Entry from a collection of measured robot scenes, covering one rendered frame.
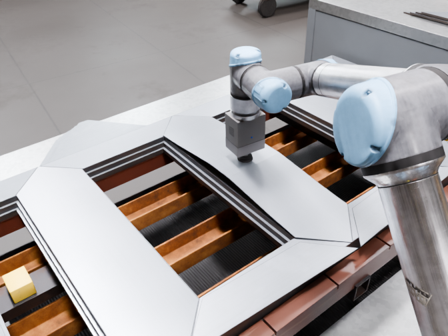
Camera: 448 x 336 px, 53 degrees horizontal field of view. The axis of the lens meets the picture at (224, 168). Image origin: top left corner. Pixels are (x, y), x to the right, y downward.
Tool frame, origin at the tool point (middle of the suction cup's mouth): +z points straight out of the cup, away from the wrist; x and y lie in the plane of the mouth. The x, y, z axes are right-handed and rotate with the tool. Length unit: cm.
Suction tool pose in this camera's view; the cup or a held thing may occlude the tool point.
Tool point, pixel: (245, 161)
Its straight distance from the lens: 123.6
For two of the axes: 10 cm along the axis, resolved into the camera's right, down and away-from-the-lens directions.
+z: 0.3, 8.1, 5.9
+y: -8.6, 3.2, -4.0
